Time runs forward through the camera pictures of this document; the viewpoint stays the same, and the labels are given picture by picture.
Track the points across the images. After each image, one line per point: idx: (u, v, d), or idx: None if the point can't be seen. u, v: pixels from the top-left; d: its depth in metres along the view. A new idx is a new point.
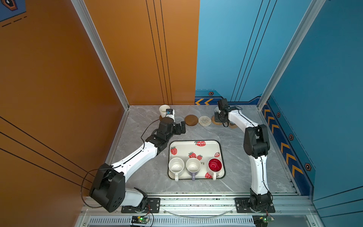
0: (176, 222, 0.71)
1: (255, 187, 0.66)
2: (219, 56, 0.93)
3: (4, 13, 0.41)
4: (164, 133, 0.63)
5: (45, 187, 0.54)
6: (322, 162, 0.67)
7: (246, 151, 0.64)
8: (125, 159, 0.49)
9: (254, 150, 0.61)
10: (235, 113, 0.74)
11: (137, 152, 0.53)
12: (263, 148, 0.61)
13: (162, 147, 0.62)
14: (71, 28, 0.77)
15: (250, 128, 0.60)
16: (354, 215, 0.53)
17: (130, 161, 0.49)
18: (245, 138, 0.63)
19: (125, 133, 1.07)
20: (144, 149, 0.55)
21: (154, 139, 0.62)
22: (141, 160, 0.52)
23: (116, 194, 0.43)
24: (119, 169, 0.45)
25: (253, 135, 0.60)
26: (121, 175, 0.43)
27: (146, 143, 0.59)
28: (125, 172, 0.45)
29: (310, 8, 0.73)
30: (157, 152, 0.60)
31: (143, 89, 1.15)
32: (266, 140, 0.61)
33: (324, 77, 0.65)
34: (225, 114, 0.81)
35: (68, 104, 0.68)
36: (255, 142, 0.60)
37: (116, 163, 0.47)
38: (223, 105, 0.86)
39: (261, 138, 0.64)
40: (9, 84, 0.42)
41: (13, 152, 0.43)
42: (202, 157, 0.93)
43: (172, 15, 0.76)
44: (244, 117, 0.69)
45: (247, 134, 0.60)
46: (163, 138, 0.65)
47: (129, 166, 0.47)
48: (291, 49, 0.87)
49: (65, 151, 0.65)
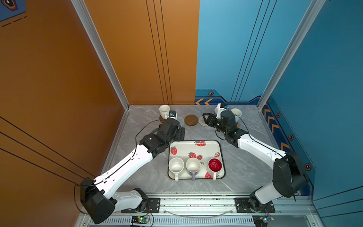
0: (176, 222, 0.71)
1: (263, 198, 0.62)
2: (219, 55, 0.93)
3: (4, 13, 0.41)
4: (165, 134, 0.55)
5: (44, 187, 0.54)
6: (322, 162, 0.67)
7: (280, 192, 0.47)
8: (110, 171, 0.44)
9: (292, 189, 0.44)
10: (247, 141, 0.58)
11: (125, 161, 0.46)
12: (302, 185, 0.46)
13: (159, 150, 0.53)
14: (71, 27, 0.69)
15: (280, 162, 0.45)
16: (353, 215, 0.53)
17: (115, 175, 0.43)
18: (276, 174, 0.46)
19: (125, 133, 1.07)
20: (133, 157, 0.47)
21: (151, 140, 0.52)
22: (131, 170, 0.47)
23: (99, 212, 0.40)
24: (101, 185, 0.41)
25: (287, 170, 0.44)
26: (101, 194, 0.40)
27: (139, 147, 0.50)
28: (107, 190, 0.40)
29: (310, 7, 0.72)
30: (153, 156, 0.52)
31: (143, 89, 1.15)
32: (303, 172, 0.46)
33: (324, 78, 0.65)
34: (233, 141, 0.65)
35: (67, 103, 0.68)
36: (291, 178, 0.45)
37: (99, 179, 0.42)
38: (228, 130, 0.67)
39: (294, 170, 0.48)
40: (10, 84, 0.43)
41: (14, 152, 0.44)
42: (202, 157, 0.93)
43: (172, 14, 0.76)
44: (261, 145, 0.54)
45: (278, 169, 0.44)
46: (165, 139, 0.55)
47: (113, 181, 0.42)
48: (291, 49, 0.87)
49: (64, 151, 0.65)
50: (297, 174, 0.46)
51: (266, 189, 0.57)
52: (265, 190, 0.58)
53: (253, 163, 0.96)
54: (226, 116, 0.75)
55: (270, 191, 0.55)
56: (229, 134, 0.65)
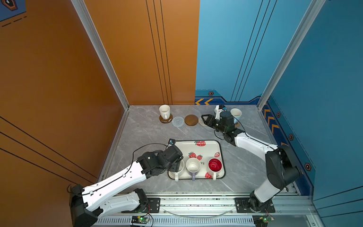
0: (176, 222, 0.71)
1: (261, 196, 0.62)
2: (219, 55, 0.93)
3: (4, 13, 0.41)
4: (166, 159, 0.54)
5: (45, 187, 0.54)
6: (322, 162, 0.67)
7: (273, 184, 0.49)
8: (100, 184, 0.44)
9: (285, 181, 0.46)
10: (243, 137, 0.62)
11: (117, 177, 0.46)
12: (294, 178, 0.47)
13: (155, 171, 0.50)
14: (71, 27, 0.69)
15: (270, 153, 0.48)
16: (353, 215, 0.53)
17: (102, 190, 0.43)
18: (268, 167, 0.49)
19: (125, 133, 1.07)
20: (125, 175, 0.46)
21: (149, 161, 0.50)
22: (120, 187, 0.46)
23: (78, 224, 0.41)
24: (87, 197, 0.41)
25: (278, 162, 0.47)
26: (84, 206, 0.40)
27: (134, 166, 0.49)
28: (90, 204, 0.40)
29: (310, 8, 0.72)
30: (147, 176, 0.50)
31: (143, 89, 1.15)
32: (295, 164, 0.48)
33: (324, 78, 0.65)
34: (230, 140, 0.68)
35: (67, 103, 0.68)
36: (283, 171, 0.46)
37: (87, 190, 0.42)
38: (226, 130, 0.71)
39: (286, 163, 0.50)
40: (10, 84, 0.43)
41: (14, 152, 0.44)
42: (202, 157, 0.93)
43: (172, 14, 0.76)
44: (255, 141, 0.57)
45: (269, 160, 0.47)
46: (163, 163, 0.54)
47: (99, 196, 0.42)
48: (291, 49, 0.87)
49: (65, 151, 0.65)
50: (289, 166, 0.48)
51: (264, 186, 0.58)
52: (263, 187, 0.59)
53: (253, 163, 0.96)
54: (225, 116, 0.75)
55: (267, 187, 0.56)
56: (228, 133, 0.69)
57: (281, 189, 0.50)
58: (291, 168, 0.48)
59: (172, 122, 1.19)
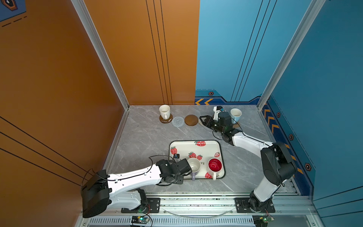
0: (176, 222, 0.71)
1: (261, 196, 0.62)
2: (219, 55, 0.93)
3: (4, 13, 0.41)
4: (178, 169, 0.61)
5: (45, 187, 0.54)
6: (322, 162, 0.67)
7: (270, 180, 0.50)
8: (124, 174, 0.48)
9: (280, 177, 0.47)
10: (240, 137, 0.63)
11: (139, 173, 0.50)
12: (289, 173, 0.48)
13: (167, 178, 0.55)
14: (71, 27, 0.76)
15: (266, 149, 0.49)
16: (353, 214, 0.58)
17: (125, 181, 0.46)
18: (263, 163, 0.50)
19: (125, 133, 1.07)
20: (146, 174, 0.51)
21: (165, 167, 0.56)
22: (138, 184, 0.50)
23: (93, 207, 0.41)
24: (111, 184, 0.44)
25: (273, 158, 0.48)
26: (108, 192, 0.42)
27: (154, 167, 0.54)
28: (113, 190, 0.43)
29: (310, 7, 0.73)
30: (160, 181, 0.55)
31: (144, 90, 1.15)
32: (290, 161, 0.49)
33: (324, 77, 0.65)
34: (229, 140, 0.70)
35: (68, 103, 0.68)
36: (279, 168, 0.48)
37: (112, 177, 0.45)
38: (224, 130, 0.73)
39: (281, 160, 0.51)
40: (9, 83, 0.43)
41: (14, 152, 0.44)
42: (202, 157, 0.93)
43: (171, 14, 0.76)
44: (253, 139, 0.58)
45: (264, 156, 0.49)
46: (177, 173, 0.62)
47: (122, 186, 0.45)
48: (291, 49, 0.87)
49: (65, 150, 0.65)
50: (284, 162, 0.50)
51: (262, 185, 0.59)
52: (262, 186, 0.59)
53: (253, 162, 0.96)
54: (223, 116, 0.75)
55: (264, 185, 0.57)
56: (226, 133, 0.71)
57: (279, 186, 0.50)
58: (286, 163, 0.49)
59: (172, 122, 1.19)
